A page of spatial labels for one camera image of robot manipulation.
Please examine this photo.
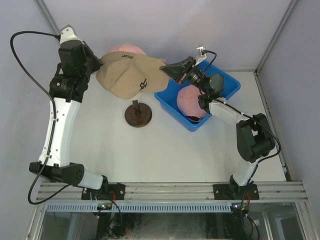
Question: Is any aluminium mounting rail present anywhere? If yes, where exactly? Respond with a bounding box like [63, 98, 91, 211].
[36, 181, 308, 201]

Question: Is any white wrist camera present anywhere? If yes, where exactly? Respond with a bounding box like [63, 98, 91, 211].
[59, 24, 82, 44]
[194, 46, 207, 66]

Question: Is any beige cap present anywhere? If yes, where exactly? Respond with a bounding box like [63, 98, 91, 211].
[96, 51, 170, 100]

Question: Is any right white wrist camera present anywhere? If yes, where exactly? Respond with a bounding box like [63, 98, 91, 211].
[194, 46, 207, 66]

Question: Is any pink baseball cap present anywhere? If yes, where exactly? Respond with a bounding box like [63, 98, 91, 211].
[103, 43, 168, 67]

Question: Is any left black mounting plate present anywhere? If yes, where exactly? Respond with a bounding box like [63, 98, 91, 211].
[81, 183, 126, 201]

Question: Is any blue plastic bin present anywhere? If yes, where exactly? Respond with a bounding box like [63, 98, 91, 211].
[154, 65, 241, 132]

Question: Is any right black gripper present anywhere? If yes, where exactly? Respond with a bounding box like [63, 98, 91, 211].
[161, 55, 209, 94]

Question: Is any black mounting plate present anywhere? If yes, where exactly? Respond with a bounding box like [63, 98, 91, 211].
[213, 183, 260, 200]
[81, 183, 126, 201]

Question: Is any perforated grey cable duct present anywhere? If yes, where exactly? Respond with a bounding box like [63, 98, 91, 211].
[46, 202, 233, 213]

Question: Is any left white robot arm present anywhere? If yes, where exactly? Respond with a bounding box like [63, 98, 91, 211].
[29, 40, 110, 200]

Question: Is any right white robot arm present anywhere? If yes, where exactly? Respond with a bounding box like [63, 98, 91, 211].
[160, 56, 279, 200]

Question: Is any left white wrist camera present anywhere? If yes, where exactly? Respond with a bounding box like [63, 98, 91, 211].
[59, 24, 82, 44]

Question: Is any dark round wooden stand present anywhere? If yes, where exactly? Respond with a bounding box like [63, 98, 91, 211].
[124, 100, 152, 128]

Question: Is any left black camera cable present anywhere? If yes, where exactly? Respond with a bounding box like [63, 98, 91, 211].
[9, 30, 73, 205]

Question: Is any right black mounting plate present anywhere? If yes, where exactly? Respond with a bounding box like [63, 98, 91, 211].
[213, 183, 260, 200]

